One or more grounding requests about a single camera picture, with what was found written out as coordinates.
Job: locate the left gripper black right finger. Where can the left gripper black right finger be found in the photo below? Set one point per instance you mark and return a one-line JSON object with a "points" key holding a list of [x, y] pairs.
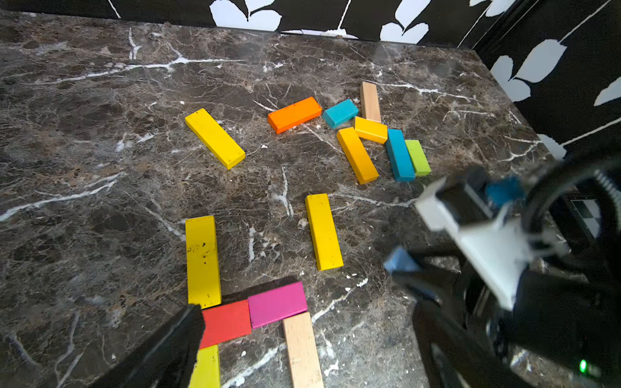
{"points": [[451, 356]]}

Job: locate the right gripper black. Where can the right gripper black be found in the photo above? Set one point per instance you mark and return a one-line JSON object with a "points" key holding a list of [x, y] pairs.
{"points": [[451, 282]]}

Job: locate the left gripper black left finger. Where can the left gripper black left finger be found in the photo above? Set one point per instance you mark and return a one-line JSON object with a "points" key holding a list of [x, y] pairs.
{"points": [[166, 359]]}

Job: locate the yellow-green long block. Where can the yellow-green long block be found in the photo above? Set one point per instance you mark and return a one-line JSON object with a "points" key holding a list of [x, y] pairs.
{"points": [[206, 373]]}

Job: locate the red block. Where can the red block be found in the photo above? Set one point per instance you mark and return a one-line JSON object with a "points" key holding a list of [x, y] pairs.
{"points": [[226, 322]]}

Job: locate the yellow long block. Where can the yellow long block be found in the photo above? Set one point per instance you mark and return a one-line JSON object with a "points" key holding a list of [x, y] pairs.
{"points": [[204, 284]]}

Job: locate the magenta block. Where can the magenta block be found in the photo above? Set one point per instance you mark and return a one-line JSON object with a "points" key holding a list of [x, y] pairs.
{"points": [[277, 304]]}

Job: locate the tan wood long block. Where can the tan wood long block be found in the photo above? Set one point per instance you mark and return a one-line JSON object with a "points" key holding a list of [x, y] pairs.
{"points": [[304, 360]]}

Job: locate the light blue short block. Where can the light blue short block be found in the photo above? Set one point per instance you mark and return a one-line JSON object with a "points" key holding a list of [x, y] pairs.
{"points": [[399, 260]]}

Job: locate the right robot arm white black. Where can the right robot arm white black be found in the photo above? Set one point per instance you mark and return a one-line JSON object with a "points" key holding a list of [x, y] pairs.
{"points": [[568, 307]]}

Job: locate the cyan long block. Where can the cyan long block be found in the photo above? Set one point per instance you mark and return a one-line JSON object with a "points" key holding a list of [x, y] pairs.
{"points": [[398, 153]]}

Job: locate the lime green short block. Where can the lime green short block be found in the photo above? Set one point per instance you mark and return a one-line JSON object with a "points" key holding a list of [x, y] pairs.
{"points": [[418, 158]]}

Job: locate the amber long block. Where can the amber long block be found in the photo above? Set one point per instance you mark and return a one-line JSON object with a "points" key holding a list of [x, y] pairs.
{"points": [[356, 154]]}

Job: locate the amber short block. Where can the amber short block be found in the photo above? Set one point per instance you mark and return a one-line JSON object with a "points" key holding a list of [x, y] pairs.
{"points": [[370, 130]]}

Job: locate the black white checkerboard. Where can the black white checkerboard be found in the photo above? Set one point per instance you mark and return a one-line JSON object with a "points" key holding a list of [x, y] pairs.
{"points": [[589, 212]]}

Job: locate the natural wood long block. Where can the natural wood long block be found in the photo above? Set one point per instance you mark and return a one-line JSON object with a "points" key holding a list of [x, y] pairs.
{"points": [[370, 102]]}

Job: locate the teal short block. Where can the teal short block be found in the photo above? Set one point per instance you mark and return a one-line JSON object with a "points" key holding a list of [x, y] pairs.
{"points": [[341, 113]]}

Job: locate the orange long block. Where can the orange long block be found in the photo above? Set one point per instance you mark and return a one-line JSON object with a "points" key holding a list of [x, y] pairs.
{"points": [[294, 115]]}

